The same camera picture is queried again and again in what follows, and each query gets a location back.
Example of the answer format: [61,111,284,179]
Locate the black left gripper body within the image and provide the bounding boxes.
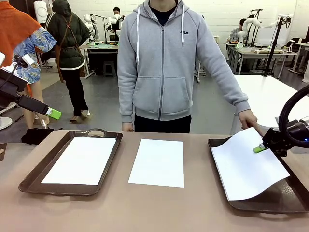
[0,69,28,108]

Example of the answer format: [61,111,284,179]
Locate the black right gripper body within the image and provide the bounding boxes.
[262,119,309,157]

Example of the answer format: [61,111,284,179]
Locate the white A4 paper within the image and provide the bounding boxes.
[41,137,117,186]
[127,138,184,189]
[211,127,290,201]

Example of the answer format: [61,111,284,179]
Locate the grey-sleeved right forearm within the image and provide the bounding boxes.
[117,77,136,124]

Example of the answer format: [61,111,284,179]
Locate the grey-sleeved left forearm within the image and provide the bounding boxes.
[207,55,249,114]

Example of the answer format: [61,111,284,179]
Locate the person's left hand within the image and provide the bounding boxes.
[238,110,266,138]

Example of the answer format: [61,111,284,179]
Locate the black bundle on floor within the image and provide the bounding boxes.
[21,127,55,145]

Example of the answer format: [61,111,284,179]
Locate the white round stand base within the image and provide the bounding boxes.
[0,117,13,131]

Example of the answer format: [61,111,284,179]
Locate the white table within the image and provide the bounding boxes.
[229,74,309,136]

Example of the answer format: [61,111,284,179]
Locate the brown plastic tray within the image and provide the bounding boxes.
[207,138,309,214]
[18,128,124,197]

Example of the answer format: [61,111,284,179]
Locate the mannequin in orange floral clothes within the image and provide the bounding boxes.
[0,0,58,130]

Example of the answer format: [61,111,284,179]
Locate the person in dark green jacket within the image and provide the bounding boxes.
[45,0,91,123]

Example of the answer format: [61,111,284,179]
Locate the white round-faced appliance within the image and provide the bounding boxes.
[33,0,50,27]

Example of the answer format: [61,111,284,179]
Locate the grey plastic stool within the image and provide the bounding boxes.
[103,61,116,77]

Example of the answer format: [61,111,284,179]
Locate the background desk with black panel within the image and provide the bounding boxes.
[79,43,121,79]

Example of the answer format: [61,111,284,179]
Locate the background white desk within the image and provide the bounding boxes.
[224,43,298,75]

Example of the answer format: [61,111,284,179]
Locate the black tripod stand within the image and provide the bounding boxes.
[262,15,287,77]

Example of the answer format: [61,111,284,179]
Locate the white height-adjustable desk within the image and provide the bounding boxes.
[286,40,309,73]

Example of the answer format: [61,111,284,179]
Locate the seated person in plaid shirt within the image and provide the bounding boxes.
[229,18,247,44]

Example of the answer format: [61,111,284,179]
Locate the person in grey hoodie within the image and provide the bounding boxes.
[117,0,258,134]

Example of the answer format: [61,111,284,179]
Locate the background person in black shirt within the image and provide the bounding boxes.
[112,7,125,25]

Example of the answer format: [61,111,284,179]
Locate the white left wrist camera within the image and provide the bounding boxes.
[13,54,36,70]

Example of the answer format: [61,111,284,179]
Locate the black camera frame stand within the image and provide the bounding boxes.
[248,8,264,48]

